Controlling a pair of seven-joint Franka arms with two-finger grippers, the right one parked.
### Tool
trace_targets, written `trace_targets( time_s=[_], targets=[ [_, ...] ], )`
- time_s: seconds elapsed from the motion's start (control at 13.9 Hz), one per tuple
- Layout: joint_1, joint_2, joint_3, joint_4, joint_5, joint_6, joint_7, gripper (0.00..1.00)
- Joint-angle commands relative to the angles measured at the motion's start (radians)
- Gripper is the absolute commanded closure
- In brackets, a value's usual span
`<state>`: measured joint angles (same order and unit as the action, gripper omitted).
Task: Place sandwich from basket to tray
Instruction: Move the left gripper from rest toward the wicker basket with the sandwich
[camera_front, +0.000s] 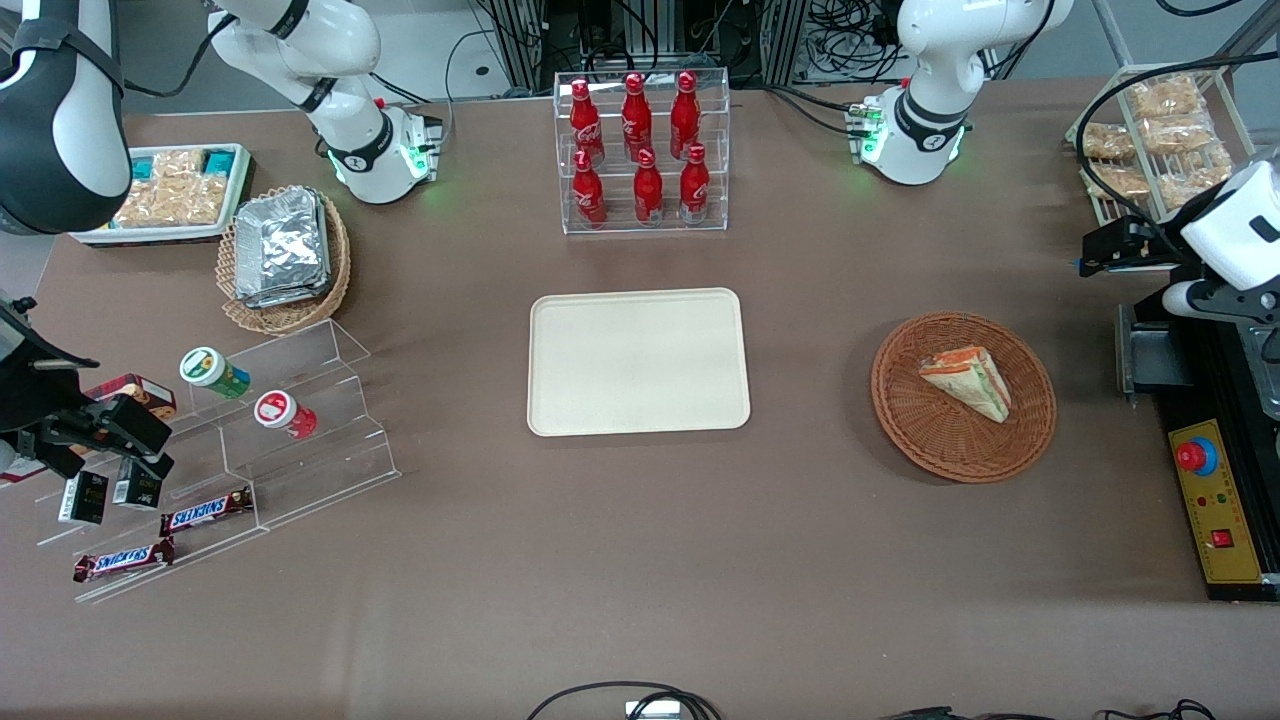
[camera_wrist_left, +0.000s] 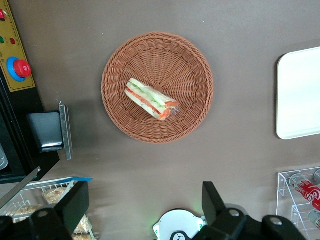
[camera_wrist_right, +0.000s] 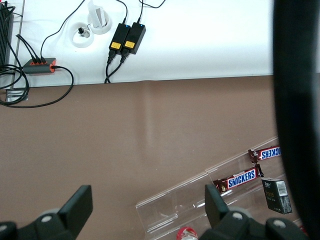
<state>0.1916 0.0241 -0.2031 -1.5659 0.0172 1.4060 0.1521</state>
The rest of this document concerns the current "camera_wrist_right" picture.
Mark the small black carton box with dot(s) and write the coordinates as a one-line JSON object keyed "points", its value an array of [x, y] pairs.
{"points": [[275, 197]]}

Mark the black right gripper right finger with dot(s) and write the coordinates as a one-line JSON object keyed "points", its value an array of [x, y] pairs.
{"points": [[215, 205]]}

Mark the silver metal bracket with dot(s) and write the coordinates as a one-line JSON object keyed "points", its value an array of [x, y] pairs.
{"points": [[16, 95]]}

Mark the black finned device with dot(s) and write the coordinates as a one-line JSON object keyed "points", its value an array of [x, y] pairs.
{"points": [[5, 32]]}

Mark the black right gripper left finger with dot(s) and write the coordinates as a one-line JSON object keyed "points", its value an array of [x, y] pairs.
{"points": [[75, 210]]}

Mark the small black clip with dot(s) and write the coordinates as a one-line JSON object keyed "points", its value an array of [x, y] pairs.
{"points": [[81, 30]]}

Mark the black power adapter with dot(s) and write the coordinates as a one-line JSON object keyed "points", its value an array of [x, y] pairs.
{"points": [[119, 37], [135, 37]]}

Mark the grey orange USB hub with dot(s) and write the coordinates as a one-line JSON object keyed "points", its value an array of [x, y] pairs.
{"points": [[37, 67]]}

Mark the white paper strip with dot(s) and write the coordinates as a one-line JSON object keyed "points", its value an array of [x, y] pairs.
{"points": [[96, 15]]}

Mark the red can with white lid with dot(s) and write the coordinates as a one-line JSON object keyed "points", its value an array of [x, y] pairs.
{"points": [[186, 235]]}

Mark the brown table cover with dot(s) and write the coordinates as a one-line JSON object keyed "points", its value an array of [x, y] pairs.
{"points": [[125, 140]]}

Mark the clear acrylic stepped stand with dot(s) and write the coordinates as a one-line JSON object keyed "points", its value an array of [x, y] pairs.
{"points": [[175, 200]]}

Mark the Snickers chocolate bar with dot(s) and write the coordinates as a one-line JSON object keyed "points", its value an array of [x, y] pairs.
{"points": [[241, 178], [267, 153]]}

